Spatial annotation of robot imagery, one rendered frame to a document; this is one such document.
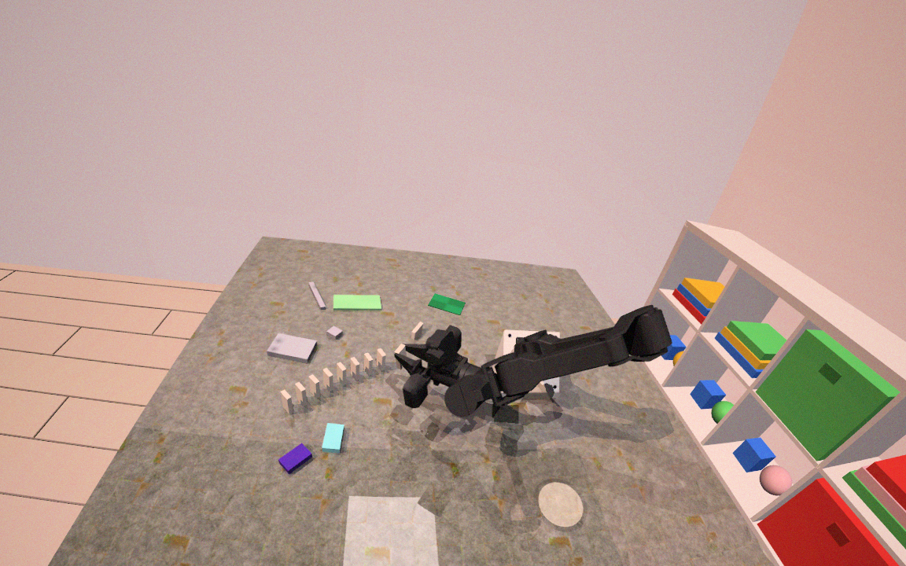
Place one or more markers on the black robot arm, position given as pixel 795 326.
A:
pixel 640 336

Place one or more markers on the light blue rectangular block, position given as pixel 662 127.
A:
pixel 333 438

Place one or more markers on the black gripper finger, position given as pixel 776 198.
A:
pixel 418 350
pixel 409 364

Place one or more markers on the purple rectangular block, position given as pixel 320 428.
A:
pixel 295 458

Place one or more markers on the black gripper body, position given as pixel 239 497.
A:
pixel 415 389

